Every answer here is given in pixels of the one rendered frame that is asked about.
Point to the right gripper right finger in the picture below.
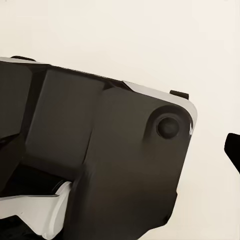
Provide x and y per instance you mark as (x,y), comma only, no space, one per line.
(232,149)

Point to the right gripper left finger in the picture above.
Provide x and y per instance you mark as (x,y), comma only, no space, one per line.
(12,150)

